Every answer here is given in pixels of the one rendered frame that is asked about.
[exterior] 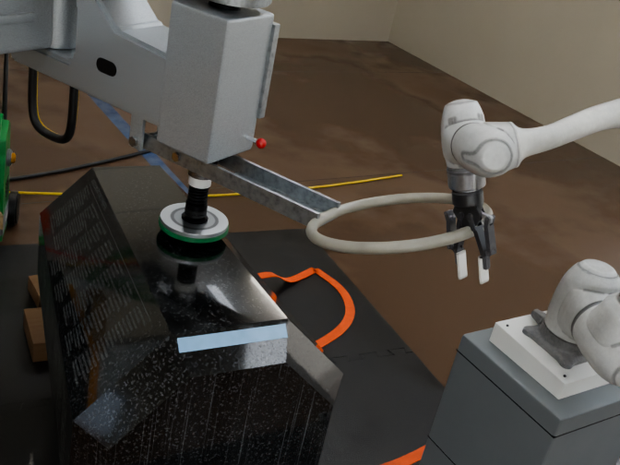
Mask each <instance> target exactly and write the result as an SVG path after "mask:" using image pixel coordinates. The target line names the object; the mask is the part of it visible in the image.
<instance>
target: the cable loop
mask: <svg viewBox="0 0 620 465"><path fill-rule="evenodd" d="M78 95H79V90H78V89H75V88H73V87H71V86H70V87H69V104H68V117H67V124H66V131H65V133H64V134H63V135H59V134H57V133H55V132H54V131H52V130H50V129H49V128H47V127H46V126H45V125H44V124H43V123H42V121H41V119H40V116H39V112H38V71H37V70H35V69H32V68H30V67H29V82H28V106H29V116H30V121H31V124H32V126H33V127H34V129H35V130H36V131H37V132H38V133H39V134H41V135H42V136H44V137H46V138H48V139H50V140H52V141H53V142H56V143H61V144H65V143H67V142H69V141H70V140H71V139H72V138H73V136H74V134H75V130H76V125H77V119H78Z"/></svg>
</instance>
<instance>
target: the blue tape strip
mask: <svg viewBox="0 0 620 465"><path fill-rule="evenodd" d="M282 338H288V335H287V330H286V326H285V324H281V325H274V326H267V327H261V328H248V329H240V330H234V331H226V332H220V333H212V334H206V335H199V336H192V337H185V338H178V339H177V342H178V348H179V353H180V352H192V351H199V350H206V349H212V348H219V347H225V346H232V345H238V344H244V343H250V342H257V341H263V340H275V339H282Z"/></svg>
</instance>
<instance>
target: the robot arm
mask: <svg viewBox="0 0 620 465"><path fill-rule="evenodd" d="M612 128H620V98H619V99H616V100H613V101H608V102H605V103H601V104H598V105H595V106H592V107H590V108H587V109H584V110H582V111H580V112H577V113H574V114H571V115H569V116H568V117H565V118H563V119H561V120H558V121H556V122H554V123H551V124H549V125H544V126H540V127H534V128H519V127H517V126H515V125H514V124H513V123H512V122H485V120H484V115H483V111H482V109H481V107H480V105H479V103H478V102H477V101H474V100H466V99H462V100H456V101H452V102H450V103H448V104H447V105H445V107H444V110H443V113H442V119H441V143H442V150H443V155H444V158H445V160H446V164H447V184H448V188H449V189H451V190H452V192H451V194H452V204H453V205H454V208H453V209H450V210H447V211H445V212H444V215H445V218H446V221H447V233H449V232H452V231H455V230H457V229H460V228H463V227H465V226H469V227H471V231H472V232H473V233H474V237H475V240H476V243H477V245H478V248H479V251H480V256H478V265H479V279H480V284H483V283H485V282H487V281H489V273H488V269H489V268H490V256H492V255H494V254H496V243H495V226H494V222H495V215H494V214H492V215H489V214H487V213H485V212H484V209H483V202H484V199H483V187H484V186H485V185H486V181H485V178H492V177H497V176H500V175H502V174H504V173H506V172H507V171H510V170H512V169H514V168H518V167H519V165H520V163H521V162H522V161H523V160H524V159H525V158H527V157H529V156H531V155H534V154H537V153H541V152H544V151H547V150H550V149H554V148H557V147H560V146H563V145H565V144H567V143H569V142H572V141H575V140H577V139H580V138H582V137H585V136H588V135H591V134H593V133H596V132H599V131H603V130H606V129H612ZM456 217H457V219H458V221H457V225H456ZM482 219H483V221H482ZM477 225H478V226H477ZM475 226H476V227H475ZM483 229H484V231H483ZM463 245H464V241H461V242H458V243H455V244H450V245H447V249H451V250H453V252H454V254H455V263H456V265H458V277H459V280H461V279H463V278H465V277H467V276H468V273H467V260H466V250H463V249H464V247H463ZM461 250H462V251H461ZM531 317H532V318H533V319H534V320H535V321H536V323H537V324H538V325H535V326H526V327H524V328H523V330H522V333H523V334H524V335H526V336H527V337H529V338H531V339H532V340H533V341H535V342H536V343H537V344H538V345H539V346H540V347H542V348H543V349H544V350H545V351H546V352H548V353H549V354H550V355H551V356H552V357H553V358H555V359H556V360H557V361H558V363H559V364H560V365H561V366H562V367H563V368H565V369H571V368H572V367H573V366H575V365H578V364H583V363H586V362H588V363H589V365H590V366H591V368H592V369H593V370H594V371H595V372H596V373H597V374H598V375H599V376H600V377H601V378H603V379H604V380H605V381H607V382H609V383H610V384H612V385H616V386H619V387H620V278H619V275H618V274H617V273H616V271H615V270H614V268H613V267H611V266H610V265H608V264H606V263H604V262H602V261H600V260H596V259H585V260H582V261H580V262H578V263H576V264H575V265H574V266H572V267H571V268H570V269H569V270H568V271H567V272H566V273H565V275H564V276H563V277H562V279H561V280H560V281H559V283H558V285H557V287H556V289H555V291H554V295H553V297H552V300H551V302H550V304H549V306H548V310H547V313H546V314H545V313H544V312H543V311H541V310H539V309H534V310H533V311H532V312H531Z"/></svg>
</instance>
